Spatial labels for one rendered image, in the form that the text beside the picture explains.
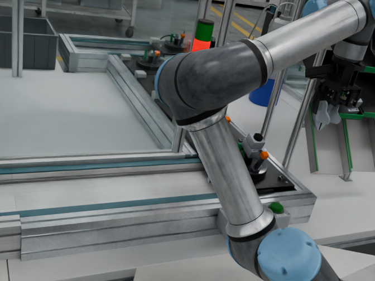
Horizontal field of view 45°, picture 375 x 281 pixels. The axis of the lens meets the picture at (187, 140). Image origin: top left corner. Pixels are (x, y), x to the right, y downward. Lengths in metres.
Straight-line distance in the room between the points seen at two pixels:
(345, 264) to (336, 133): 0.47
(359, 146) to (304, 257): 0.88
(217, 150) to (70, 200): 0.53
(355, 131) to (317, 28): 0.88
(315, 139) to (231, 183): 0.70
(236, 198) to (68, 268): 0.46
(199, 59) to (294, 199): 0.75
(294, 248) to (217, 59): 0.40
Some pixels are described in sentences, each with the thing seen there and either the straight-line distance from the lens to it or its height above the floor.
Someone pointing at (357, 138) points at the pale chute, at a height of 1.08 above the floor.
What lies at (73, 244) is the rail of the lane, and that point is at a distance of 1.21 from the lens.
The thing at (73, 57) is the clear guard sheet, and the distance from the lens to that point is 1.31.
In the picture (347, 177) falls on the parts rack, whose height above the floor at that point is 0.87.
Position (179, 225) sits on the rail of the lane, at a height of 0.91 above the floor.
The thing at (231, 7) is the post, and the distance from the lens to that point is 2.52.
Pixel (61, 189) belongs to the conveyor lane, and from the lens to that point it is 1.36.
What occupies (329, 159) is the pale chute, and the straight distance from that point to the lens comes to 1.63.
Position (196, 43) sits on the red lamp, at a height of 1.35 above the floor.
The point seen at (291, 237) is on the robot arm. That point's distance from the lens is 0.96.
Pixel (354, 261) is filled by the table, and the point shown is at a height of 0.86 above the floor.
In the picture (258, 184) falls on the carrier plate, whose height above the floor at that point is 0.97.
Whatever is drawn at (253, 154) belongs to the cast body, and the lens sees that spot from 1.46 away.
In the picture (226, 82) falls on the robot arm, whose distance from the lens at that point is 0.81.
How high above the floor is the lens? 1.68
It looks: 26 degrees down
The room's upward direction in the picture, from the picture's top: 11 degrees clockwise
